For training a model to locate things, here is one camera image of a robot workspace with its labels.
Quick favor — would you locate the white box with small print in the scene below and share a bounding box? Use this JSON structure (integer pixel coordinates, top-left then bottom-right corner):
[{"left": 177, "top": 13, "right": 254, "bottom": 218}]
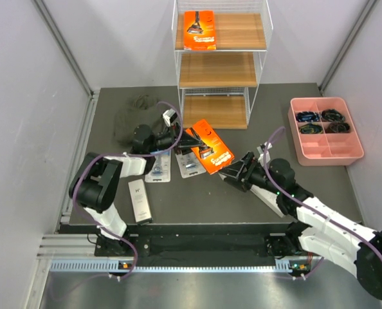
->
[{"left": 250, "top": 185, "right": 285, "bottom": 218}]

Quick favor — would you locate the pink divided bin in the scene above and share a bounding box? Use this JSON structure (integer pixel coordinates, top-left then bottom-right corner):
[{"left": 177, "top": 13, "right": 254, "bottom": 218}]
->
[{"left": 288, "top": 97, "right": 365, "bottom": 166}]

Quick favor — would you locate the white wire shelf rack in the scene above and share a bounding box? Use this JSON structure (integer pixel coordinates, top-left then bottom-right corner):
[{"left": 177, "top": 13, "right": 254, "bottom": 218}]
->
[{"left": 171, "top": 1, "right": 273, "bottom": 129}]

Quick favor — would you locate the grey slotted cable duct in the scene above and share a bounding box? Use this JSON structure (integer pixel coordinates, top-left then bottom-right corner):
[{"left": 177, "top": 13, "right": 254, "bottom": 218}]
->
[{"left": 50, "top": 259, "right": 310, "bottom": 274}]

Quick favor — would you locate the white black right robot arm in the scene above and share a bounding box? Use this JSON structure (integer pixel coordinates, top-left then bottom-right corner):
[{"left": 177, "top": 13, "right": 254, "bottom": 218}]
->
[{"left": 219, "top": 152, "right": 382, "bottom": 300}]

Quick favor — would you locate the slim white H' box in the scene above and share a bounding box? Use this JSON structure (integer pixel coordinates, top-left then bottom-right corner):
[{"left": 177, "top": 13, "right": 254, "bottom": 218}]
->
[{"left": 128, "top": 179, "right": 152, "bottom": 225}]

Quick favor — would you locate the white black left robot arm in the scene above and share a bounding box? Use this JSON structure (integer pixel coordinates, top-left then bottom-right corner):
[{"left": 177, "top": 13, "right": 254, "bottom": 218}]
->
[{"left": 68, "top": 123, "right": 203, "bottom": 256}]

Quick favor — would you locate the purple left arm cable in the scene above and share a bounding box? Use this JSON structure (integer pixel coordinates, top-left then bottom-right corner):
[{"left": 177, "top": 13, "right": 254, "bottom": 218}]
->
[{"left": 70, "top": 101, "right": 184, "bottom": 279}]

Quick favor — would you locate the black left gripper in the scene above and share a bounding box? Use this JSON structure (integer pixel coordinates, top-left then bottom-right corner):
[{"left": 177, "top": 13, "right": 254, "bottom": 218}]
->
[{"left": 147, "top": 122, "right": 203, "bottom": 155}]

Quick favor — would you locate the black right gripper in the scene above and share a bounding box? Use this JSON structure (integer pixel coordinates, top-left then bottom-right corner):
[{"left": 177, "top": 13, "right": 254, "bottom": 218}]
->
[{"left": 218, "top": 152, "right": 281, "bottom": 195}]

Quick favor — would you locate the blue razor blister pack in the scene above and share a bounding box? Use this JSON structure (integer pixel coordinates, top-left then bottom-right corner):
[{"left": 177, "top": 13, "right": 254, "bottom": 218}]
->
[
  {"left": 176, "top": 152, "right": 206, "bottom": 179},
  {"left": 145, "top": 151, "right": 171, "bottom": 183}
]

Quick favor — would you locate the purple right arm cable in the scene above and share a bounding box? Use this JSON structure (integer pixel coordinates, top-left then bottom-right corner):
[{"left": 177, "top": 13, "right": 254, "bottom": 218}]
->
[{"left": 262, "top": 126, "right": 382, "bottom": 284}]

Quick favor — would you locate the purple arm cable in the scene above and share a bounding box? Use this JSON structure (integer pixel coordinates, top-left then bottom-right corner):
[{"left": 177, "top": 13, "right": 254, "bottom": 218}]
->
[
  {"left": 70, "top": 101, "right": 184, "bottom": 279},
  {"left": 262, "top": 126, "right": 382, "bottom": 284}
]

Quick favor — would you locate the blue band bundle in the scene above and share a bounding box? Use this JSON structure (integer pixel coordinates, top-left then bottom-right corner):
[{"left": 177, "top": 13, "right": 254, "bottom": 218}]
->
[{"left": 295, "top": 111, "right": 320, "bottom": 122}]

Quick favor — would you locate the green yellow band bundle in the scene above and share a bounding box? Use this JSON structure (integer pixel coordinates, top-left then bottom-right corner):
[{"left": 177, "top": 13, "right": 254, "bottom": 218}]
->
[{"left": 298, "top": 123, "right": 323, "bottom": 135}]

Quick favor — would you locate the brown band bundle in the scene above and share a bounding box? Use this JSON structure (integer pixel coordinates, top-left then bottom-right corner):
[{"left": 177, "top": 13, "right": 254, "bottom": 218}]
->
[{"left": 325, "top": 122, "right": 350, "bottom": 134}]

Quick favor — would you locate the dark band bundle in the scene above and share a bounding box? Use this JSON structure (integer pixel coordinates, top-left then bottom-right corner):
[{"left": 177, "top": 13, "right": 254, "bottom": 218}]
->
[{"left": 321, "top": 109, "right": 345, "bottom": 122}]

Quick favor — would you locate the olive green cloth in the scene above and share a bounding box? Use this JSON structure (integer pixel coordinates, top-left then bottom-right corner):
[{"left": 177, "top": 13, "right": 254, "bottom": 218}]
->
[{"left": 113, "top": 94, "right": 165, "bottom": 147}]

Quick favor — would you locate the orange Gillette Fusion5 box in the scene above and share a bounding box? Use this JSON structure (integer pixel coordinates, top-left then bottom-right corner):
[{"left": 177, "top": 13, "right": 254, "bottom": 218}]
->
[{"left": 185, "top": 119, "right": 235, "bottom": 174}]

